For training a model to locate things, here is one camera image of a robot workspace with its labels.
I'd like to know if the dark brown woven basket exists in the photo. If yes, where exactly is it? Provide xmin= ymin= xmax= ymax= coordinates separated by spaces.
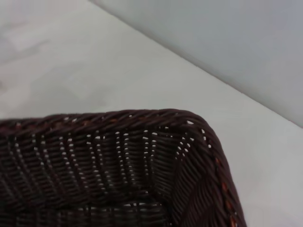
xmin=0 ymin=108 xmax=248 ymax=227

